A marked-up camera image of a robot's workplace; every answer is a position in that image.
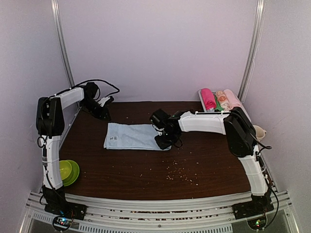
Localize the cartoon print rolled towel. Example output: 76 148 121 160
216 90 230 110

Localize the aluminium post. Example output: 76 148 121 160
51 0 75 87
238 0 265 103

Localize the left aluminium post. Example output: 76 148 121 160
51 0 75 87

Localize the green rolled towel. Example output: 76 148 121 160
214 96 224 112

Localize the green bowl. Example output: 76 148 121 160
59 160 73 182

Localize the light pink rolled towel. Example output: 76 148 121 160
224 89 242 110

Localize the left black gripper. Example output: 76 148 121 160
80 99 111 121

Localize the magenta pink towel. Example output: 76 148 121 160
201 88 216 110

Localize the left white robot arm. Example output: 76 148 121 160
36 86 114 191

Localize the light blue towel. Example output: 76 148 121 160
104 123 161 150

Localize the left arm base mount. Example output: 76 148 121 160
44 201 87 220

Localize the right aluminium post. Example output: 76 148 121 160
238 0 265 103

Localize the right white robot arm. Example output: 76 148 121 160
150 107 270 215

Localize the green plate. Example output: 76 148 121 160
62 160 80 186

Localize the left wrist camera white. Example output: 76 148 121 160
98 96 114 106

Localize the aluminium front rail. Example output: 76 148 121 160
17 192 299 233

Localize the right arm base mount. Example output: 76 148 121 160
232 196 274 219

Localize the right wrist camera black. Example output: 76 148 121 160
150 109 170 129

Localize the cream patterned mug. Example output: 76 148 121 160
253 125 267 142

